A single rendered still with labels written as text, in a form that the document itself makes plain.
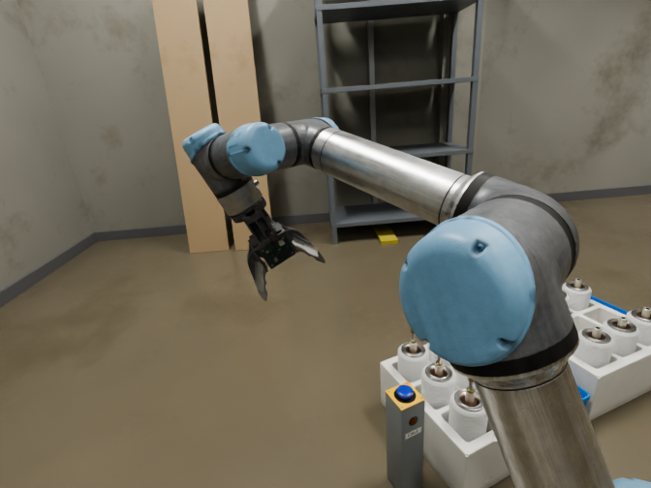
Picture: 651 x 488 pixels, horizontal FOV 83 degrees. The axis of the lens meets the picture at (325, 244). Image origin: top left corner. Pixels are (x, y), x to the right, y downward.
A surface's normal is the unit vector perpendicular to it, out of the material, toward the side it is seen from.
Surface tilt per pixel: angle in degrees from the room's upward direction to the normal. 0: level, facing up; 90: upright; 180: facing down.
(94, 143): 90
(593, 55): 90
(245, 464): 0
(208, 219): 78
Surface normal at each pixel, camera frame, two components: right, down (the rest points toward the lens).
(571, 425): 0.19, -0.03
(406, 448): 0.42, 0.31
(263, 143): 0.67, 0.03
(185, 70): 0.03, 0.18
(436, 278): -0.75, 0.18
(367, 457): -0.07, -0.92
